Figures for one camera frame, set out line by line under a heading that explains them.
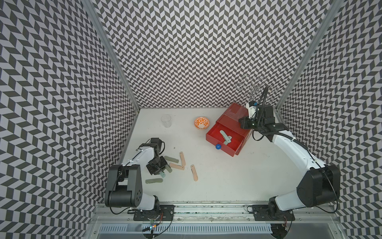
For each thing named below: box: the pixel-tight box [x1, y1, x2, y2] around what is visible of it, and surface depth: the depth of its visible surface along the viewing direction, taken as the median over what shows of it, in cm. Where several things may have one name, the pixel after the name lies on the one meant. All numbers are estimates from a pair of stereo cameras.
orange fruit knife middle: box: [169, 162, 185, 171], surface depth 92 cm
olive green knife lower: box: [145, 178, 164, 184], surface depth 83 cm
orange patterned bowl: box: [193, 116, 210, 130], surface depth 108 cm
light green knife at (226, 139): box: [219, 129, 231, 145], surface depth 84 cm
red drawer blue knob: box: [205, 121, 246, 157], surface depth 82 cm
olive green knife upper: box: [164, 155, 180, 164], surface depth 97 cm
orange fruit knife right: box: [190, 164, 199, 182], surface depth 88 cm
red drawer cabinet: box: [206, 102, 254, 157], surface depth 86 cm
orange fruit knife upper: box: [179, 151, 187, 167], surface depth 93 cm
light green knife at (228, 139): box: [223, 134, 233, 146], surface depth 83 cm
